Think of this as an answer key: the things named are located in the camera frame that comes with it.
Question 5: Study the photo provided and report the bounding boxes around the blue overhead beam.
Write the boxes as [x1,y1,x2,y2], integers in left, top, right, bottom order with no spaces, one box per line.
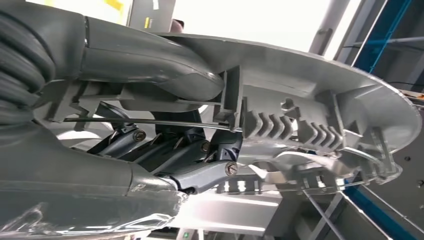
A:
[354,0,413,74]
[344,180,424,240]

